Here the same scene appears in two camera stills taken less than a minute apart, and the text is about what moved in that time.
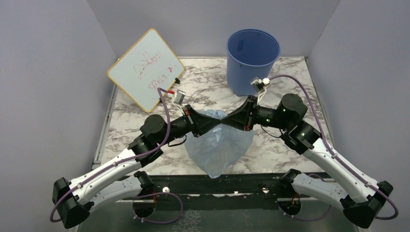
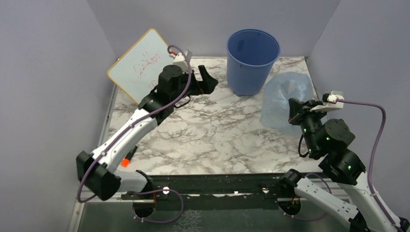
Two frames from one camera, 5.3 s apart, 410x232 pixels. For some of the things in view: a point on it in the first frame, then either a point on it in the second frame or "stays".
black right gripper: (241, 118) → (297, 108)
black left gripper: (200, 123) → (207, 86)
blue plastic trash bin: (250, 53) stays
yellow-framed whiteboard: (149, 64) stays
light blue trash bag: (215, 150) → (279, 88)
